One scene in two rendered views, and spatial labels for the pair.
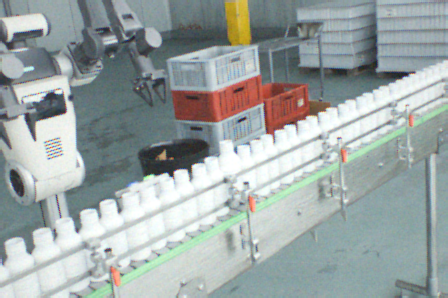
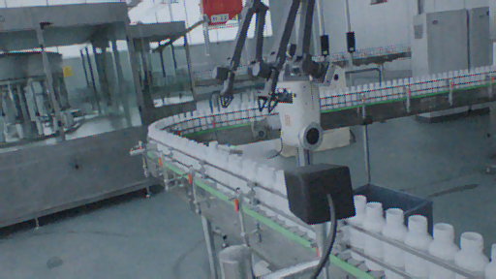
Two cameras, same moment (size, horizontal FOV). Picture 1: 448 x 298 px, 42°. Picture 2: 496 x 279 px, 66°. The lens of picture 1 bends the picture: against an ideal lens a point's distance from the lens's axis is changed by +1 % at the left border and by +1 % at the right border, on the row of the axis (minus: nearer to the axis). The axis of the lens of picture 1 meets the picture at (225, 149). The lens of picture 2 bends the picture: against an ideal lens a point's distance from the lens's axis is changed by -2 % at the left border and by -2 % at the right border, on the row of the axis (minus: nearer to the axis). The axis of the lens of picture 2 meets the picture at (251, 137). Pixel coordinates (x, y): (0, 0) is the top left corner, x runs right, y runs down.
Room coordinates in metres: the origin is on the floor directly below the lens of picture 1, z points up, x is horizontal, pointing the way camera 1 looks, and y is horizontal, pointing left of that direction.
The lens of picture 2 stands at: (2.21, -1.59, 1.55)
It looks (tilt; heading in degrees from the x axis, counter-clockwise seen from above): 12 degrees down; 106
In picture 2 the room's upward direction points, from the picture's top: 8 degrees counter-clockwise
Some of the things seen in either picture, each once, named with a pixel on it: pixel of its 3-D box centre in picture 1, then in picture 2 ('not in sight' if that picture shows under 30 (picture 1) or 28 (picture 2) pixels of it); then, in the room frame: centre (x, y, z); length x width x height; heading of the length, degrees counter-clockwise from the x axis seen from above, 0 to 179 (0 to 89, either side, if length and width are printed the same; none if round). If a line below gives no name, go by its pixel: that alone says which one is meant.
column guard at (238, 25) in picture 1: (238, 28); not in sight; (11.94, -0.54, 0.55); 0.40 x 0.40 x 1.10; 45
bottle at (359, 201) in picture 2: (384, 108); (360, 228); (2.20, -0.63, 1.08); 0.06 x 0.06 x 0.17
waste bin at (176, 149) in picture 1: (180, 196); not in sight; (3.51, 0.32, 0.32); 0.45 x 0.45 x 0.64
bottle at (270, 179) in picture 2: (325, 136); (272, 191); (1.90, -0.34, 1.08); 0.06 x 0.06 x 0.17
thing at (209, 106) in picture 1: (218, 96); not in sight; (4.31, 0.01, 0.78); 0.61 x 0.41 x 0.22; 141
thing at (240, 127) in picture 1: (221, 125); not in sight; (4.30, 0.01, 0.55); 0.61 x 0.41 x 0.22; 142
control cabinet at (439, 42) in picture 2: not in sight; (439, 65); (3.67, 6.04, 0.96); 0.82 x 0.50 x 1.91; 27
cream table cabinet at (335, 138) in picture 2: not in sight; (307, 110); (1.44, 4.47, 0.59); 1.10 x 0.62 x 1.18; 27
